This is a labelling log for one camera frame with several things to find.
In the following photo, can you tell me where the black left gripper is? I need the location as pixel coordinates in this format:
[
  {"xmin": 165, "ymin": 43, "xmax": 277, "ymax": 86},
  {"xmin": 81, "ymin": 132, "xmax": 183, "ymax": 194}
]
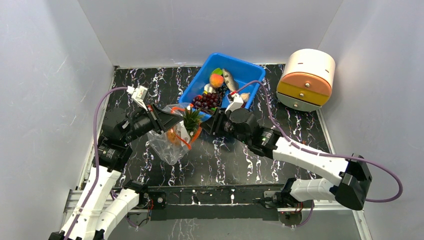
[{"xmin": 122, "ymin": 101, "xmax": 184, "ymax": 144}]

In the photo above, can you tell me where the toy pineapple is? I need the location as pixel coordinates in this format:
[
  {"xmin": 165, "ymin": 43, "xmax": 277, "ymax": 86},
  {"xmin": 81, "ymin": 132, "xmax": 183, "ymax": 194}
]
[{"xmin": 166, "ymin": 104, "xmax": 203, "ymax": 150}]

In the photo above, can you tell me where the clear zip top bag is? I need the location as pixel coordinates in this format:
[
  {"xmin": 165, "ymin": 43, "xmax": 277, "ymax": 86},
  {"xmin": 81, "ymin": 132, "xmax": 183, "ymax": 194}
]
[{"xmin": 147, "ymin": 102, "xmax": 203, "ymax": 165}]

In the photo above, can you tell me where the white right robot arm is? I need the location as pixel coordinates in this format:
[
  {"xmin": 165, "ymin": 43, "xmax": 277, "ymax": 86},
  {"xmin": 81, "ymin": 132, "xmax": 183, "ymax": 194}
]
[{"xmin": 200, "ymin": 108, "xmax": 372, "ymax": 211}]

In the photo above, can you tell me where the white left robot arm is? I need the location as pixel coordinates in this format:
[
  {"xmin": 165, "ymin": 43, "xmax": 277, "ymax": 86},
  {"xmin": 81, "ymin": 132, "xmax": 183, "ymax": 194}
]
[{"xmin": 49, "ymin": 104, "xmax": 183, "ymax": 240}]

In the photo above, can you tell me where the dark red grape bunch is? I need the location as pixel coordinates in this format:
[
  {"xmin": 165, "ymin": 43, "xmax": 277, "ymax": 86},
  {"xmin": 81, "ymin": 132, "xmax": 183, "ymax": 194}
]
[{"xmin": 191, "ymin": 92, "xmax": 223, "ymax": 110}]

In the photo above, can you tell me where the blue plastic bin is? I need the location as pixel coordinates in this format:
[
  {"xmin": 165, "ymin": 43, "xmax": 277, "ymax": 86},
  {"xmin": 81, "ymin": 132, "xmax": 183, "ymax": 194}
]
[{"xmin": 178, "ymin": 53, "xmax": 266, "ymax": 121}]

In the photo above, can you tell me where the toy peach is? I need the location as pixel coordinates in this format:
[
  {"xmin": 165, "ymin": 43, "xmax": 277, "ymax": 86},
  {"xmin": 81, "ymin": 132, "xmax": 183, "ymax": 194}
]
[{"xmin": 209, "ymin": 73, "xmax": 224, "ymax": 89}]

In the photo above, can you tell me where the toy garlic bulb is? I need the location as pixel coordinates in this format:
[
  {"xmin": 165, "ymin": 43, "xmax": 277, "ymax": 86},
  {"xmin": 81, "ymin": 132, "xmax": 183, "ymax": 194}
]
[{"xmin": 240, "ymin": 92, "xmax": 250, "ymax": 103}]

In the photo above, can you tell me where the toy fish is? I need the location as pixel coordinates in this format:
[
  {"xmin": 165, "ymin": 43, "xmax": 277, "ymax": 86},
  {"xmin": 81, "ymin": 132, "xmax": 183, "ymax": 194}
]
[{"xmin": 222, "ymin": 68, "xmax": 239, "ymax": 92}]

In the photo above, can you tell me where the round drawer cabinet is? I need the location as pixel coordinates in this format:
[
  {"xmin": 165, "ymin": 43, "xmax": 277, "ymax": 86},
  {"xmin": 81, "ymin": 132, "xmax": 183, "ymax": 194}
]
[{"xmin": 276, "ymin": 48, "xmax": 336, "ymax": 112}]

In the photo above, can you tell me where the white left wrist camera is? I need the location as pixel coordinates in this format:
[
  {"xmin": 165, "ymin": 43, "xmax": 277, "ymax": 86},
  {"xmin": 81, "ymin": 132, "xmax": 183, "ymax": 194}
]
[{"xmin": 126, "ymin": 85, "xmax": 148, "ymax": 111}]

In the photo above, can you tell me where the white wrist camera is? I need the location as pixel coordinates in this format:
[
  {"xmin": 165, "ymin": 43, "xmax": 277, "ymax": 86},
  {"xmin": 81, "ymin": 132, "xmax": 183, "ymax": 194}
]
[
  {"xmin": 126, "ymin": 85, "xmax": 148, "ymax": 111},
  {"xmin": 225, "ymin": 92, "xmax": 245, "ymax": 113}
]

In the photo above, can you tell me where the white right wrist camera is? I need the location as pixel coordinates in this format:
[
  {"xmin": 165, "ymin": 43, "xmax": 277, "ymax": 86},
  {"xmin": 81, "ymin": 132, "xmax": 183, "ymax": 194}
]
[{"xmin": 225, "ymin": 92, "xmax": 245, "ymax": 113}]

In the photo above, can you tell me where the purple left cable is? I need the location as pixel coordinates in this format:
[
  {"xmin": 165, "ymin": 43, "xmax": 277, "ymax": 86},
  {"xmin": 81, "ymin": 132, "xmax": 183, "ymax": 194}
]
[{"xmin": 62, "ymin": 86, "xmax": 133, "ymax": 240}]

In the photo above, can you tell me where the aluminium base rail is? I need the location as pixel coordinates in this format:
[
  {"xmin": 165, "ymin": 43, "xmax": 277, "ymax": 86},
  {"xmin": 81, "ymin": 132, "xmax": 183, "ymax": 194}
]
[{"xmin": 64, "ymin": 183, "xmax": 364, "ymax": 222}]

